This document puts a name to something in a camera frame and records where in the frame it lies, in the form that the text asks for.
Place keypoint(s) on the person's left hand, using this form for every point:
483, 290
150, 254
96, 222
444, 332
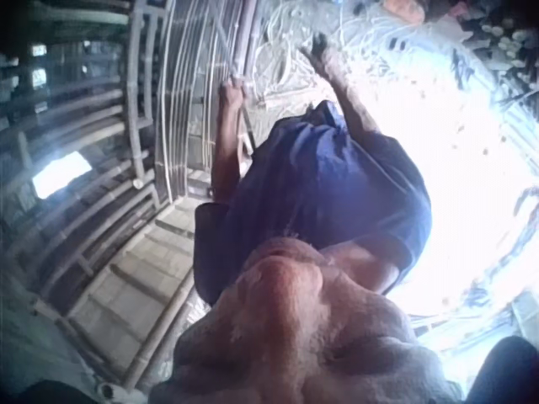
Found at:
232, 93

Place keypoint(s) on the person's right hand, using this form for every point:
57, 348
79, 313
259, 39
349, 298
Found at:
330, 61

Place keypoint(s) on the thin bamboo strip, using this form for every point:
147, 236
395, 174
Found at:
229, 52

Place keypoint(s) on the heap of pale rattan strips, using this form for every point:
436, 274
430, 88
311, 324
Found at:
290, 38

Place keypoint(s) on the orange object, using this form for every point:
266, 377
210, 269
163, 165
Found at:
405, 9

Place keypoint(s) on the heap of dark clutter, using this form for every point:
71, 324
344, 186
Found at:
492, 33

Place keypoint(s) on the white cloth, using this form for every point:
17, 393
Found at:
40, 332

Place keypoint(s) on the bamboo frame with slats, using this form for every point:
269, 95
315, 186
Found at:
177, 97

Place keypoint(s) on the bamboo pole wall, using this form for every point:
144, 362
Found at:
80, 126

